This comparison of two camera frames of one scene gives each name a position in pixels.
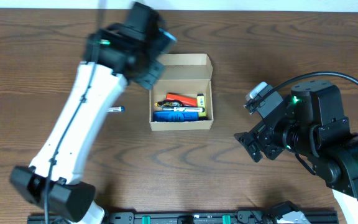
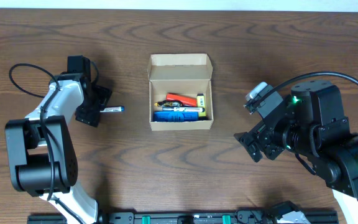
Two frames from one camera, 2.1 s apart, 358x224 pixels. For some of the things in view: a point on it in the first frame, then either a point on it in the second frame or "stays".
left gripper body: [151, 76] to [93, 106]
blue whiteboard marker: [116, 109] stays
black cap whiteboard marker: [185, 109] stays
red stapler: [184, 100] stays
